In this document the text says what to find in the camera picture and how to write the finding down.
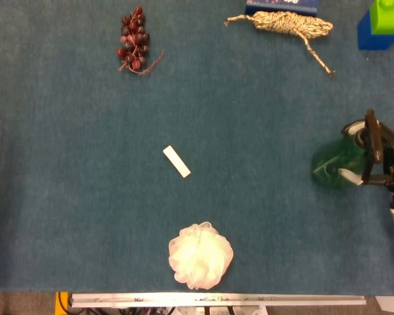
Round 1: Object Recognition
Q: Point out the blue felt table cover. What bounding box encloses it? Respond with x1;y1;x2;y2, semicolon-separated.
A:
0;0;394;296

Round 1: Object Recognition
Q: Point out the blue toy building block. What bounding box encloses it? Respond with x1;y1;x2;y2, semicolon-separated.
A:
357;9;394;51

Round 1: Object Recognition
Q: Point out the yellow frame part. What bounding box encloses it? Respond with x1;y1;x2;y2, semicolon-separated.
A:
55;291;70;315

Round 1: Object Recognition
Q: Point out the blue printed box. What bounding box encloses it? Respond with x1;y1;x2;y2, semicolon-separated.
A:
244;0;319;17

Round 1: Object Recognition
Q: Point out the green toy building block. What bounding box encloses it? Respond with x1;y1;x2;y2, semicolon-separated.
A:
368;0;394;35

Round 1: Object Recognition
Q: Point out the beige braided rope bundle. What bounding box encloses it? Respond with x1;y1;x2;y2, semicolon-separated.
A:
224;10;336;77

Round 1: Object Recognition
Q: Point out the white paper sheet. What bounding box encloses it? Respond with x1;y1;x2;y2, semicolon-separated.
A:
374;295;394;315

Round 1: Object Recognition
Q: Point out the white rectangular bar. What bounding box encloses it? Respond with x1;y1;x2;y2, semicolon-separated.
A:
162;145;192;179

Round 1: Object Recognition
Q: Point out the white mesh bath sponge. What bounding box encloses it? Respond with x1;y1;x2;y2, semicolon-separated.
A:
167;221;234;291

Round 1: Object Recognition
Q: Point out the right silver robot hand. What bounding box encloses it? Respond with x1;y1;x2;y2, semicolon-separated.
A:
337;119;394;197

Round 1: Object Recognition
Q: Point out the aluminium profile rail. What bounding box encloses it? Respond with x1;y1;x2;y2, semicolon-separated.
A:
68;292;367;308

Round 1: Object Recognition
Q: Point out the red grape bunch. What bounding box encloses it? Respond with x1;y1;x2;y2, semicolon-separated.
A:
116;5;165;76

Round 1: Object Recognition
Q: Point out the green plastic spray bottle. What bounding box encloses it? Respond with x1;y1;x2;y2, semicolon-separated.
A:
311;109;382;190

